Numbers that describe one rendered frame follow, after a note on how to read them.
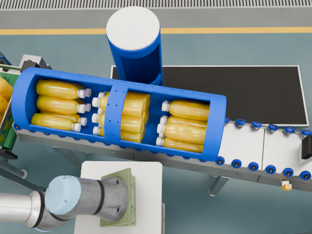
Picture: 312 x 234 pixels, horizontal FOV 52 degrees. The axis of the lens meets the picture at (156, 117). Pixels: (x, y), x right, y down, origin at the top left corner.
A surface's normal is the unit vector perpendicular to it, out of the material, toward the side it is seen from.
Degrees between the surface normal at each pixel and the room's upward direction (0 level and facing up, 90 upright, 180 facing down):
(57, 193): 38
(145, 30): 0
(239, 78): 0
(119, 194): 27
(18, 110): 46
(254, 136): 0
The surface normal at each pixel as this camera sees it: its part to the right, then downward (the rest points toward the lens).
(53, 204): -0.65, -0.29
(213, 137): -0.15, 0.22
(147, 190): -0.04, -0.38
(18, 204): 0.67, -0.40
